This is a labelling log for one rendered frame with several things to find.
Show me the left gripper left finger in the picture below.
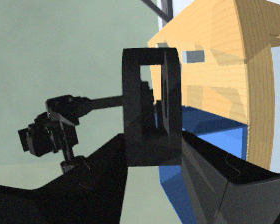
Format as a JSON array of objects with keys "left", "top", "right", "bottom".
[{"left": 0, "top": 133, "right": 128, "bottom": 224}]

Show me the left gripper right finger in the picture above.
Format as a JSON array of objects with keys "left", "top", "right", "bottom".
[{"left": 180, "top": 130, "right": 280, "bottom": 224}]

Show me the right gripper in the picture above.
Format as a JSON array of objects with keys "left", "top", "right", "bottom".
[{"left": 45, "top": 95, "right": 86, "bottom": 174}]

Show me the tan flat board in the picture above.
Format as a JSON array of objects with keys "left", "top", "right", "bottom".
[{"left": 147, "top": 0, "right": 280, "bottom": 170}]

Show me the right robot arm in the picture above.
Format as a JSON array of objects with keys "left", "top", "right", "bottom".
[{"left": 18, "top": 95, "right": 123, "bottom": 157}]

